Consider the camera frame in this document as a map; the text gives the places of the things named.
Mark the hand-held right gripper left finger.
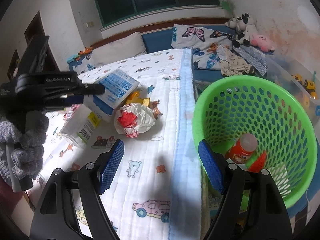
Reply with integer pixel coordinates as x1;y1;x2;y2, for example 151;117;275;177
30;139;125;240

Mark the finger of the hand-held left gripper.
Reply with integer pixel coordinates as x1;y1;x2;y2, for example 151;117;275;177
64;94;86;105
75;83;106;96

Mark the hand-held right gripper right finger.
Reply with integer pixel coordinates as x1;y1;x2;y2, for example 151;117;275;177
198;139;293;240

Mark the blue and white tissue pack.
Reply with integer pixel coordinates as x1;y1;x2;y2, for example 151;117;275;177
84;68;140;123

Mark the red cartoon canister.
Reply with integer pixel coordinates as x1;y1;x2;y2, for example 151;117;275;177
225;133;258;166

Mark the green plastic basket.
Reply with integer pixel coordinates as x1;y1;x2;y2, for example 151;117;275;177
192;75;317;209

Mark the person's left hand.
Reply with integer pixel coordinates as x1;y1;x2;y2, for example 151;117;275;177
0;112;50;188

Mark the small butterfly print pillow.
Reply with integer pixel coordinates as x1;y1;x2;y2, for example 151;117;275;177
72;55;97;76

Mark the clear plastic box yellow label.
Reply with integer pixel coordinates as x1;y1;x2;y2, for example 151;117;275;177
60;104;102;147

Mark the cartoon printed white blanket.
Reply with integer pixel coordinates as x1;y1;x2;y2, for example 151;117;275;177
27;49;203;240

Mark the orange toy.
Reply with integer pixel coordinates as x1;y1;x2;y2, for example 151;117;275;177
77;47;93;57

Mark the yellow wrapper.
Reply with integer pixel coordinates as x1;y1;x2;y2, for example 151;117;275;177
124;92;151;108

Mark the beige pillow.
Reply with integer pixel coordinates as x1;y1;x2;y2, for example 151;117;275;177
91;31;148;67

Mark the crumpled white and red wrapper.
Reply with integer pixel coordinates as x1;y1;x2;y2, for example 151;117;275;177
114;102;156;139

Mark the dark wooden door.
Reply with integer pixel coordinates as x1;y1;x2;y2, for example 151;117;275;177
23;11;61;73

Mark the blue headboard cushion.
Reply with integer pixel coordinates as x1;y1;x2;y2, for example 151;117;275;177
141;27;175;54

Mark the wooden headboard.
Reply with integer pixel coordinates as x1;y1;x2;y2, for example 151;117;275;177
90;17;233;48

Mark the beige printed garment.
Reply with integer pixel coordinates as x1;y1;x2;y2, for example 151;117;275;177
216;45;256;78

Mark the blue and white patterned cloth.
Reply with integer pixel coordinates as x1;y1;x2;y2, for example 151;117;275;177
235;46;268;77

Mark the large butterfly print pillow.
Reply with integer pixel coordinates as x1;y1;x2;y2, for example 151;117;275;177
171;24;237;71

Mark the yellow toy truck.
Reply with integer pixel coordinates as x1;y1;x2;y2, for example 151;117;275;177
291;73;317;98

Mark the clear plastic storage box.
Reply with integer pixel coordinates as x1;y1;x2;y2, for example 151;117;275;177
267;54;320;121

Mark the pink plush toy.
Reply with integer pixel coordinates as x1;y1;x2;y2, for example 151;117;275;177
250;32;276;53

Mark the black and white cow plush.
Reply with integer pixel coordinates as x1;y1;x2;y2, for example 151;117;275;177
232;13;258;48

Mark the grey plush toy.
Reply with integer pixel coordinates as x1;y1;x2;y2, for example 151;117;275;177
224;17;241;29

